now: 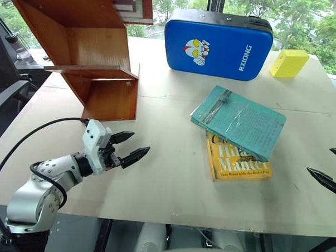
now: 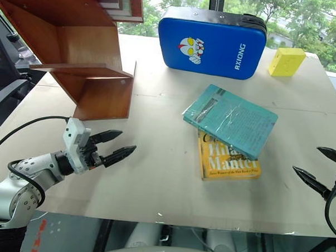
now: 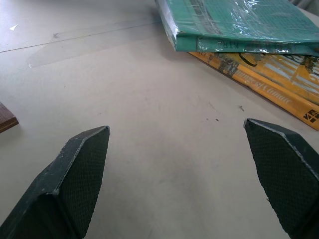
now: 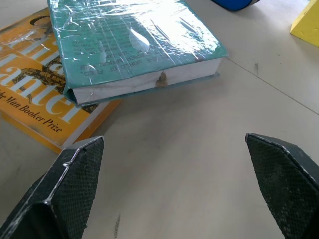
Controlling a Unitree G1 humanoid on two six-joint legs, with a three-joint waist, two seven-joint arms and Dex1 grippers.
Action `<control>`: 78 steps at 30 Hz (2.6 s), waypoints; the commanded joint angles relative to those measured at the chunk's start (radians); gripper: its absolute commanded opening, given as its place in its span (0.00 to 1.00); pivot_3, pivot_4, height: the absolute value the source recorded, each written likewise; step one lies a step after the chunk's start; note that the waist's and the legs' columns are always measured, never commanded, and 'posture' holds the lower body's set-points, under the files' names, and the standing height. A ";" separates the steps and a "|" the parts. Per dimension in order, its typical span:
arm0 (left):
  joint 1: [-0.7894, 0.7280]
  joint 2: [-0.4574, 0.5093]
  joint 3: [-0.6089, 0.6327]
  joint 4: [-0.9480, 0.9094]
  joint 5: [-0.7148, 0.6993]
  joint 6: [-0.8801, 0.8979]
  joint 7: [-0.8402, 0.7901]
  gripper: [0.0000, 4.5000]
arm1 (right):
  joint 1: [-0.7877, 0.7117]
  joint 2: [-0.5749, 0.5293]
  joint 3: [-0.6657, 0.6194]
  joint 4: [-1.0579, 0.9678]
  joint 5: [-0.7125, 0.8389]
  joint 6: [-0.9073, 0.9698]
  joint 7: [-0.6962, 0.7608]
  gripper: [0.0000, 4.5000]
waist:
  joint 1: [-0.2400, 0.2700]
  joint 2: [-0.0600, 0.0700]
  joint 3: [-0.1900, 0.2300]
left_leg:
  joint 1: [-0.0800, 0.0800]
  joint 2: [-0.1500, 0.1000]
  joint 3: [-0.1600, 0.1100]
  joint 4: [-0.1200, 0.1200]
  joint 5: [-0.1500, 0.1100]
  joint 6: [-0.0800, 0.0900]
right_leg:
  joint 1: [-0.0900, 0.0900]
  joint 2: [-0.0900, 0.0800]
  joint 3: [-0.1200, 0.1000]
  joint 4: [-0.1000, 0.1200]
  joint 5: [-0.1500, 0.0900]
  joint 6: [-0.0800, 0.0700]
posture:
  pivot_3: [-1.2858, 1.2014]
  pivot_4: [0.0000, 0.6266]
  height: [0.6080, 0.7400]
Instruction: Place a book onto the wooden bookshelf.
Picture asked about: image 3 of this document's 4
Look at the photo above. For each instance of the yellow hardcover book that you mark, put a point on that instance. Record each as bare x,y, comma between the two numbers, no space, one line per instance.
276,79

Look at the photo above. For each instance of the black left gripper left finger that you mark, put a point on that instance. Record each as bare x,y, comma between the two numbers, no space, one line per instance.
64,189

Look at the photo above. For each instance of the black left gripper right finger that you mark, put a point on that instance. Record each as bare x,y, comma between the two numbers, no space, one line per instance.
286,169

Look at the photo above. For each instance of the brown wooden board corner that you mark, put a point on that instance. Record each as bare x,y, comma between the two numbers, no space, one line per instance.
6,119

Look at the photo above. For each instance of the green plastic-wrapped book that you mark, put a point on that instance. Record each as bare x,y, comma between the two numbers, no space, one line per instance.
239,27

